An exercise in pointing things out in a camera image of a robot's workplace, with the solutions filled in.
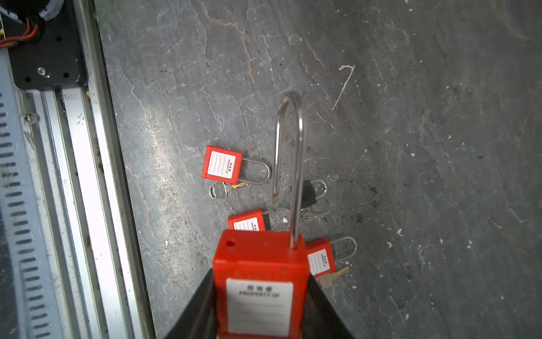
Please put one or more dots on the red padlock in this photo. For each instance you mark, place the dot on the red padlock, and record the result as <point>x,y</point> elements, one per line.
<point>321,255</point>
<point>225,166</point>
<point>261,278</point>
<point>260,220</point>

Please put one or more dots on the brass key on table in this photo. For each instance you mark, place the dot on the brass key on table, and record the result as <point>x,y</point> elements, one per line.
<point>327,280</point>

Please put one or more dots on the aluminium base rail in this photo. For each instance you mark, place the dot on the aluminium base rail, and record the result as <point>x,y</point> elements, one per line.
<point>80,185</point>

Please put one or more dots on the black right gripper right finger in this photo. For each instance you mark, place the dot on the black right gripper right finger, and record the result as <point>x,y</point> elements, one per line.
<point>320,320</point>

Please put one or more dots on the silver key on table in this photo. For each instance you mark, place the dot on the silver key on table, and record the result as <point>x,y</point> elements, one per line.
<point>220,190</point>

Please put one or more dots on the slotted cable duct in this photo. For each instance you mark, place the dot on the slotted cable duct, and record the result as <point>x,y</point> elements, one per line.
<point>34,292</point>

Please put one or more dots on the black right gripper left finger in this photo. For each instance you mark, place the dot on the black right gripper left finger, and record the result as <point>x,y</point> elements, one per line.
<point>198,320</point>

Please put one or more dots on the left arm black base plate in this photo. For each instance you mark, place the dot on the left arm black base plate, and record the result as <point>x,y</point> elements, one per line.
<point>45,51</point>

